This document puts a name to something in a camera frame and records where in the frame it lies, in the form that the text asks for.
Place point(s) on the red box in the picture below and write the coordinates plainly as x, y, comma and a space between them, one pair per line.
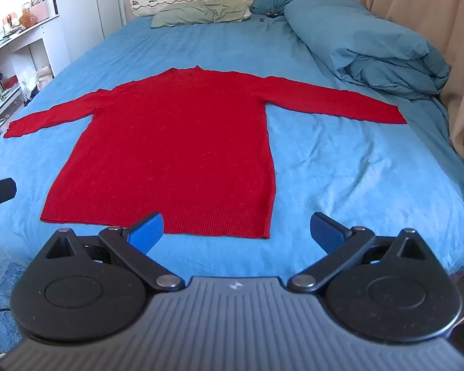
9, 82

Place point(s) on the blue fluffy rug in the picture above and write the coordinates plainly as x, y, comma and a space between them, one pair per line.
0, 290

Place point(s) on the red knit sweater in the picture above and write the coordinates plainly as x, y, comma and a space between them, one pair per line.
170, 154

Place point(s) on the green pillow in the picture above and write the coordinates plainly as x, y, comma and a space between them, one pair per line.
201, 13

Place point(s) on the white shelf unit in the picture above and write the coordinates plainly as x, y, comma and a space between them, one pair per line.
19, 44

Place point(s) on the pink basket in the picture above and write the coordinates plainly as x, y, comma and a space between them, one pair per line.
38, 9

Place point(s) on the blue duvet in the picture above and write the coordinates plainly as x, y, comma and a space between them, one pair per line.
363, 42

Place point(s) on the beige curtain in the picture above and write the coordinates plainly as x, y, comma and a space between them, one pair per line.
413, 0

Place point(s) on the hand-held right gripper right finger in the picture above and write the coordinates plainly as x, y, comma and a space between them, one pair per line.
324, 232

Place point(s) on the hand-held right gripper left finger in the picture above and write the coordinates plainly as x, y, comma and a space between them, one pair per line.
147, 232

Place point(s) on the white wardrobe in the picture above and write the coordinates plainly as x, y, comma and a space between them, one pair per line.
81, 4

